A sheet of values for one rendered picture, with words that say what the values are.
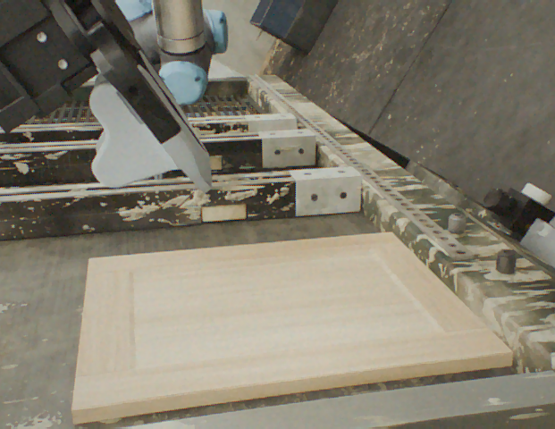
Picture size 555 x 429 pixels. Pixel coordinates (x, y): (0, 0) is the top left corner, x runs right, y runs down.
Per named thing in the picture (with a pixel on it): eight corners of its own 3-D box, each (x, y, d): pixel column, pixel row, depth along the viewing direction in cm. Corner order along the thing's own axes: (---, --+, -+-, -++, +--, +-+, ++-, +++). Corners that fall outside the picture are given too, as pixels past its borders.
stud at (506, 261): (518, 275, 89) (521, 254, 88) (500, 276, 88) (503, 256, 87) (508, 267, 91) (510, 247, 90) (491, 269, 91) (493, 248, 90)
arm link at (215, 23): (224, 73, 116) (161, 73, 117) (230, 41, 125) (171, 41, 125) (221, 31, 111) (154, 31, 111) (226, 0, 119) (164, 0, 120)
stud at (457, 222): (467, 235, 102) (469, 217, 101) (451, 237, 101) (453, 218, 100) (459, 229, 104) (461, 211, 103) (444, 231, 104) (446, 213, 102)
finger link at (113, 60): (155, 130, 41) (61, 3, 37) (180, 114, 41) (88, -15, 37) (157, 155, 37) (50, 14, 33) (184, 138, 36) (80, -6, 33)
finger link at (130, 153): (147, 227, 43) (50, 109, 39) (223, 177, 43) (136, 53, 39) (147, 248, 40) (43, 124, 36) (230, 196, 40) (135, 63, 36)
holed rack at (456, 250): (475, 258, 94) (475, 255, 94) (455, 260, 93) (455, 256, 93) (256, 75, 245) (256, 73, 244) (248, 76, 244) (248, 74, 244)
